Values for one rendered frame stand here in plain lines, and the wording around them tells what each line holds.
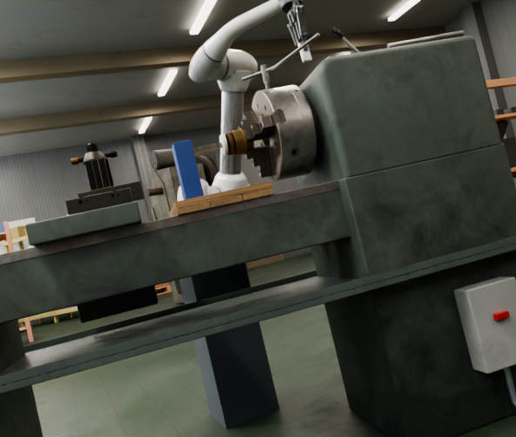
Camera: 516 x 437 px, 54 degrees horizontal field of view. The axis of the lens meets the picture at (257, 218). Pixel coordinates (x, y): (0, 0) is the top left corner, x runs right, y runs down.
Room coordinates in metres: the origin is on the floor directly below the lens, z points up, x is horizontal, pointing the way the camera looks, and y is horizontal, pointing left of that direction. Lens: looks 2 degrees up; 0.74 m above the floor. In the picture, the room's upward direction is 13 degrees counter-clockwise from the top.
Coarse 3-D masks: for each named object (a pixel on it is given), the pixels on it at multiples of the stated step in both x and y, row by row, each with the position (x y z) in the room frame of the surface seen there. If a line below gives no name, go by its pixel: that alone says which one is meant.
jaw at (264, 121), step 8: (280, 112) 1.62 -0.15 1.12; (264, 120) 1.62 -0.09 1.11; (272, 120) 1.62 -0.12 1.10; (280, 120) 1.61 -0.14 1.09; (248, 128) 1.68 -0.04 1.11; (256, 128) 1.65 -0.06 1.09; (264, 128) 1.62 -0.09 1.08; (272, 128) 1.64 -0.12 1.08; (248, 136) 1.67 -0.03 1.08; (256, 136) 1.67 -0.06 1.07; (264, 136) 1.69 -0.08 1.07
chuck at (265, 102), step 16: (256, 96) 1.75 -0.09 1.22; (272, 96) 1.64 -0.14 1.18; (288, 96) 1.64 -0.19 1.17; (256, 112) 1.79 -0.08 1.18; (272, 112) 1.61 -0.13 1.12; (288, 112) 1.62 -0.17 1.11; (288, 128) 1.61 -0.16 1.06; (304, 128) 1.62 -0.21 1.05; (256, 144) 1.89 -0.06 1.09; (272, 144) 1.69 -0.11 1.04; (288, 144) 1.62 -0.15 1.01; (304, 144) 1.64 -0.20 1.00; (272, 160) 1.74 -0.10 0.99; (288, 160) 1.65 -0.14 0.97; (304, 160) 1.68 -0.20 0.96; (272, 176) 1.78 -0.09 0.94; (288, 176) 1.73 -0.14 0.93
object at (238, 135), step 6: (234, 132) 1.70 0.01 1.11; (240, 132) 1.70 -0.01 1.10; (228, 138) 1.69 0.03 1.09; (234, 138) 1.69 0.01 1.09; (240, 138) 1.69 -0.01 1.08; (228, 144) 1.69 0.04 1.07; (234, 144) 1.69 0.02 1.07; (240, 144) 1.69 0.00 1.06; (246, 144) 1.69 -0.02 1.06; (252, 144) 1.72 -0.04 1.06; (228, 150) 1.70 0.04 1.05; (234, 150) 1.71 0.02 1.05; (240, 150) 1.71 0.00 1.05; (246, 150) 1.71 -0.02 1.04
